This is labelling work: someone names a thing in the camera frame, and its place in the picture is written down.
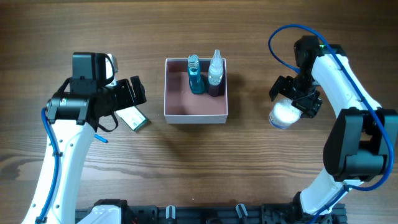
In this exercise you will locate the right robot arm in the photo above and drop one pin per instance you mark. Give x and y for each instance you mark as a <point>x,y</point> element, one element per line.
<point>361,143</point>

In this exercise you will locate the white green soap box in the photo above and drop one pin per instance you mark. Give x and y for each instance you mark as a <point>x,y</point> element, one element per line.
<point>133,117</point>

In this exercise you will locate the blue mouthwash bottle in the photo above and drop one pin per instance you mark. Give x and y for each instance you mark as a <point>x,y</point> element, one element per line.
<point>194,74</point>

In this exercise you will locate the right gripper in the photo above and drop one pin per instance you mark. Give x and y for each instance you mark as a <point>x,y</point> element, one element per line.
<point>296,91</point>

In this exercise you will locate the pink open cardboard box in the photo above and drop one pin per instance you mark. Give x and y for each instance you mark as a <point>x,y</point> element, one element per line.
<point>181,106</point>

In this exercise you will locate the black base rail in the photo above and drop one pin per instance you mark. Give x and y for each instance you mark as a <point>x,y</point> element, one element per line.
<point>263,214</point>

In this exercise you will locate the white cotton bud tub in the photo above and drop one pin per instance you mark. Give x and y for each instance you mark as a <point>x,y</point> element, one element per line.
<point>283,114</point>

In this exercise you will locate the clear pump sanitizer bottle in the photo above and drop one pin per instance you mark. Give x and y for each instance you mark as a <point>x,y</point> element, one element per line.
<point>216,75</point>

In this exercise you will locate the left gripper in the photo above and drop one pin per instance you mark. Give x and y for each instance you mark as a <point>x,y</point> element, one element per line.
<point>126,92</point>

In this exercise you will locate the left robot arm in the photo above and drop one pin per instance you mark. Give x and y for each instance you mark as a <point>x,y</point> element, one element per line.
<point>71,119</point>

